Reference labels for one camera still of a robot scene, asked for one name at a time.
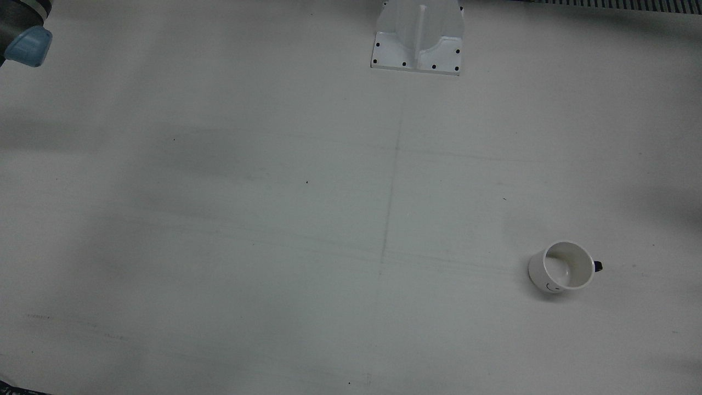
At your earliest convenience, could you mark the white ceramic cup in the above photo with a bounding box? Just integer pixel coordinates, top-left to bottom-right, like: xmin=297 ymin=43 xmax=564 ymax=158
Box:
xmin=528 ymin=241 xmax=604 ymax=294

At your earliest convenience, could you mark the white metal mounting bracket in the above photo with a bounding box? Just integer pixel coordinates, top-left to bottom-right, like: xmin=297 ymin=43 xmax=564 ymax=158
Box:
xmin=371 ymin=0 xmax=465 ymax=76

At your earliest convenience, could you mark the ribbed metal rail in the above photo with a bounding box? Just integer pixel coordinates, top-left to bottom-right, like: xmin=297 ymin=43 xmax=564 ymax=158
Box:
xmin=540 ymin=0 xmax=702 ymax=13

